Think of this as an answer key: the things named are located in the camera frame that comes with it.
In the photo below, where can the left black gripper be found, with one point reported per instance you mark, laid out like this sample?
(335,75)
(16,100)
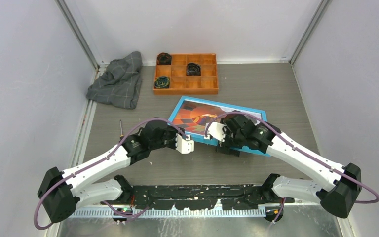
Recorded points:
(173,131)

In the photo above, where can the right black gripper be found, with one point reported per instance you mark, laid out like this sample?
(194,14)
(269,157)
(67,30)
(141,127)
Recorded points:
(227,150)

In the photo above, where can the black yellow screwdriver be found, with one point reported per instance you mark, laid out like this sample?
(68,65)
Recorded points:
(121,128)

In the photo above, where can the blue picture frame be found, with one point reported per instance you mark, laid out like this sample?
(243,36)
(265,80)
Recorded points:
(192,114)

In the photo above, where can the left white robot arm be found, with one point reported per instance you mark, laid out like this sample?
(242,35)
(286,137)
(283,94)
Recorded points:
(62,192)

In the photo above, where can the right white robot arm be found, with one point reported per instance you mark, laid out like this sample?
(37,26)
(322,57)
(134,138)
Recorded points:
(332,185)

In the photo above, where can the green black tape roll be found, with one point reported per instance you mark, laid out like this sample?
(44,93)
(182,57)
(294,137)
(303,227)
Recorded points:
(162,82)

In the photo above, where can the grey checked cloth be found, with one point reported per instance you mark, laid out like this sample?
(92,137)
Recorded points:
(120,84)

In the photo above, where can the orange compartment tray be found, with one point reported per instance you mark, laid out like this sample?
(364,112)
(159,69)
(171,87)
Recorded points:
(181,84)

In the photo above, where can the black tape roll centre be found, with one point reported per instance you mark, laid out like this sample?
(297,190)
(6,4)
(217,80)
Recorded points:
(193,69)

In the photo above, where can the black tape roll top left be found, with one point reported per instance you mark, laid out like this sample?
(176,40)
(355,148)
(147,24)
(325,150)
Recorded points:
(164,59)

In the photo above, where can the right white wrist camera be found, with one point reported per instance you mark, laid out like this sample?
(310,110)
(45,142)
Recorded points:
(215,130)

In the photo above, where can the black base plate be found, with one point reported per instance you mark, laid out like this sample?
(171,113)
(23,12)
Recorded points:
(196,197)

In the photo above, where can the aluminium front rail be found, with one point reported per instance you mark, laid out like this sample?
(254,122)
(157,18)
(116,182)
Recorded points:
(129,211)

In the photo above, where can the aluminium rail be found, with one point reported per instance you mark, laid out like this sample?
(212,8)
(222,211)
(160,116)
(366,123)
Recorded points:
(83,134)
(129,211)

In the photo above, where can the aluminium left rail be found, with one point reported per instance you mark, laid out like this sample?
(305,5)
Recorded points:
(83,134)

